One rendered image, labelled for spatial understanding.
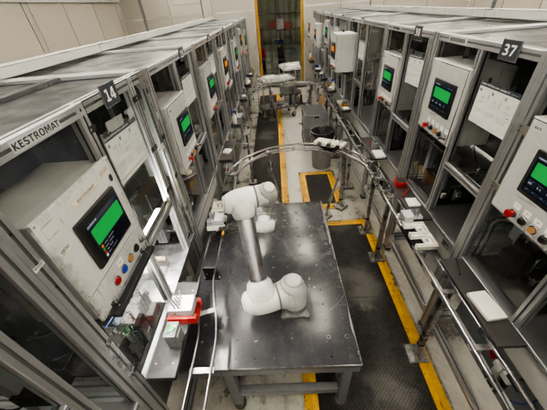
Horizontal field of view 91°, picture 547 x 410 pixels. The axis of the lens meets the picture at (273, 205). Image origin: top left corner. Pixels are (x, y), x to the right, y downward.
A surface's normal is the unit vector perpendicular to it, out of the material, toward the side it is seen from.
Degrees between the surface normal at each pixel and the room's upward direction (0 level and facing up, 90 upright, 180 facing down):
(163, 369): 0
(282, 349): 0
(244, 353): 0
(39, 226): 90
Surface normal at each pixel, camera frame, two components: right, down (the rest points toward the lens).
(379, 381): -0.07, -0.80
